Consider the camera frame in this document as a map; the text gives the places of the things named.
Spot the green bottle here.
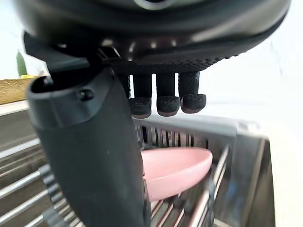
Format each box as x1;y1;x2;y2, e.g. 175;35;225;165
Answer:
15;50;27;77

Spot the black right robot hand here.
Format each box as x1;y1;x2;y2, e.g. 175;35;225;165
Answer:
11;0;292;227

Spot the grey slotted drain basket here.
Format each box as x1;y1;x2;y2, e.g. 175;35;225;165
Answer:
133;115;238;152

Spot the steel roll-up drying rack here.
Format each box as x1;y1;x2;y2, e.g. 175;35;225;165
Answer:
0;138;232;227

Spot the yellow woven mat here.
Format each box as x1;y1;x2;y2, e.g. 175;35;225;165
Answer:
0;75;40;105

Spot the pink plastic cup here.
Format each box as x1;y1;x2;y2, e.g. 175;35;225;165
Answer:
140;146;214;202

